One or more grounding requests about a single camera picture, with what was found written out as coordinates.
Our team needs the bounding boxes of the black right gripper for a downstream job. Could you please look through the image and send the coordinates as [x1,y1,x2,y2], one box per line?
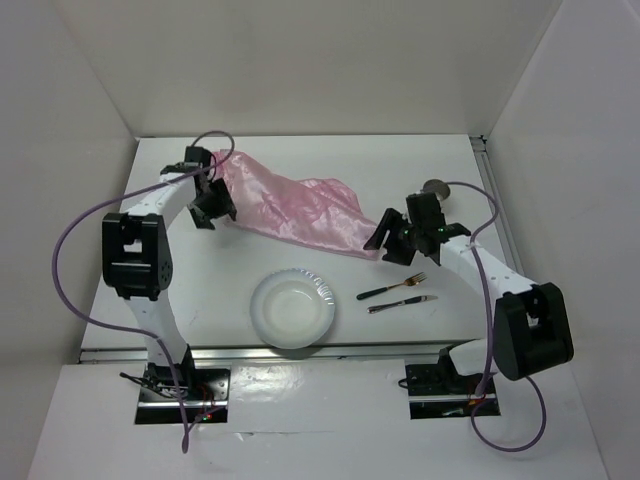
[363,207,422,266]

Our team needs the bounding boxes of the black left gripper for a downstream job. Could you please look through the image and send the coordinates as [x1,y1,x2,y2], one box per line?
[185,176,235,230]

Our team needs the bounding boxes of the pink satin rose cloth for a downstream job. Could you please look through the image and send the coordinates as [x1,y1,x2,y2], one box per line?
[213,150,379,261]

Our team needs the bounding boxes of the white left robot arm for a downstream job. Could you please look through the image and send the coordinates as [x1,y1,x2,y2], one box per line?
[102,146,237,399]

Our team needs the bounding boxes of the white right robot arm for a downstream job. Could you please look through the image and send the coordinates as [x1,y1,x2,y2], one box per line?
[364,193,574,394]

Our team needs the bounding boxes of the metal cup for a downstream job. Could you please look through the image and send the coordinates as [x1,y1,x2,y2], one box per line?
[421,179,451,202]

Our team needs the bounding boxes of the white scalloped plate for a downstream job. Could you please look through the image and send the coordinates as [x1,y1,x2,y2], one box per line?
[249,268,336,350]

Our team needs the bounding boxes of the gold fork black handle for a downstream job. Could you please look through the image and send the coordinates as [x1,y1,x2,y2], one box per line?
[356,272,426,301]

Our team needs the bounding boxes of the silver knife black handle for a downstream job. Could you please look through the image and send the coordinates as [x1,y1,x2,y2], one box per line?
[367,295,438,314]

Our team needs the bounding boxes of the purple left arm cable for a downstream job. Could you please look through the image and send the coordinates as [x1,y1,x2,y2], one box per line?
[52,129,236,454]

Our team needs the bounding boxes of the aluminium right side rail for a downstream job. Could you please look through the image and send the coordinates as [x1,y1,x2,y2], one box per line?
[469,133,545,331]

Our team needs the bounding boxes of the aluminium rail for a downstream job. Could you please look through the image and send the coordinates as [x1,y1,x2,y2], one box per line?
[78,340,470,364]
[469,133,545,331]

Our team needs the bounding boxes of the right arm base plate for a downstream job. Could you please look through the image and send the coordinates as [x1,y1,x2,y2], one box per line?
[398,362,501,420]

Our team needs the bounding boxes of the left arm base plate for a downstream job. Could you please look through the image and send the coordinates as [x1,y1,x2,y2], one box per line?
[119,368,231,425]

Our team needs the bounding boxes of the aluminium front rail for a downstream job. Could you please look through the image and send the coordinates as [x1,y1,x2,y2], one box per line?
[78,340,470,364]

